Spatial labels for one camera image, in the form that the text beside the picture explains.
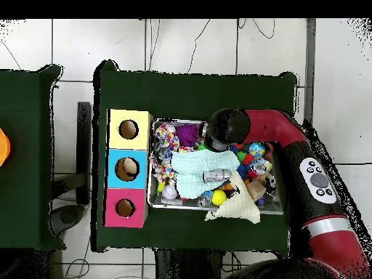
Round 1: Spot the mint waffle cloth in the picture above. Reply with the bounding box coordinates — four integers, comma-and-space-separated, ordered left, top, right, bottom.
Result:
171, 149, 241, 200

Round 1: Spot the silver toy camera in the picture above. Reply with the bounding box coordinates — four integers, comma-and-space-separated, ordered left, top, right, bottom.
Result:
202, 168, 233, 184

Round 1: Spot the cream waffle cloth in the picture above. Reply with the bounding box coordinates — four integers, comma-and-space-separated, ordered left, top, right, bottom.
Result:
203, 171, 262, 225

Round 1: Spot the shallow clear mesh bin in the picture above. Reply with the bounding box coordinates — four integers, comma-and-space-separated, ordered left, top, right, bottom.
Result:
147, 118, 284, 216

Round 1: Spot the wooden box with three holes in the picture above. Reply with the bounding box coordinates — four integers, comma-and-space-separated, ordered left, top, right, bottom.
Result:
102, 108, 154, 229

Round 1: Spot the purple spiky ball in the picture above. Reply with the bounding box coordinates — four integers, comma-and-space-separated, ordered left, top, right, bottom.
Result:
175, 124, 202, 147

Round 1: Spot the colourful confetti print packet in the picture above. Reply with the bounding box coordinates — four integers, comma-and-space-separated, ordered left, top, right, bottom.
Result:
149, 123, 181, 184

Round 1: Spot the white baseball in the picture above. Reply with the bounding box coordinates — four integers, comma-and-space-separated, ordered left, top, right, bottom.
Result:
161, 184, 179, 201

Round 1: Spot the yellow ball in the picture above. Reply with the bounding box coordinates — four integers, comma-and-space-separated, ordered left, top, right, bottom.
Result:
211, 189, 228, 206

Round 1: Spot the dark green tablecloth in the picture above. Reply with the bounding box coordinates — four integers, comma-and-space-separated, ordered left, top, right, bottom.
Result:
91, 60, 299, 253
0, 64, 66, 251

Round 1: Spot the blue globe ball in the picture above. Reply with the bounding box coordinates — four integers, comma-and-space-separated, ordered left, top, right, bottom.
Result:
248, 142, 267, 158

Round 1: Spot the dark grey floor base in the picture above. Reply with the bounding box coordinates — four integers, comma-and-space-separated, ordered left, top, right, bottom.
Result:
50, 204, 86, 236

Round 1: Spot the orange round object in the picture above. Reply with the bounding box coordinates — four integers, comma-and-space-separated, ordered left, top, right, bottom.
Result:
0, 127, 12, 168

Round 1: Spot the black pedestal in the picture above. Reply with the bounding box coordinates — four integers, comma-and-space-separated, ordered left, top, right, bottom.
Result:
153, 248, 225, 279

